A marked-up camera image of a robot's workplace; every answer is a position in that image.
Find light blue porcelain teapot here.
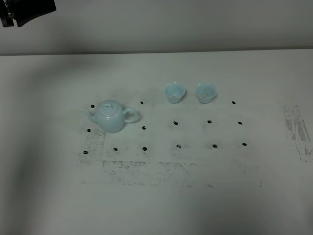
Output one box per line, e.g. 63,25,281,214
81,99,139,134

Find right light blue teacup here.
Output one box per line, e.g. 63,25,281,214
195,83,218,104

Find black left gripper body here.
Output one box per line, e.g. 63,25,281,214
0,9,15,27

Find light blue teacup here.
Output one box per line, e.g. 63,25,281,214
164,82,186,104
195,83,218,104

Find left light blue teacup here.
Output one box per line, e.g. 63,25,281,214
164,82,186,104

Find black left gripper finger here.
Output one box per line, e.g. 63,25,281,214
0,0,56,27

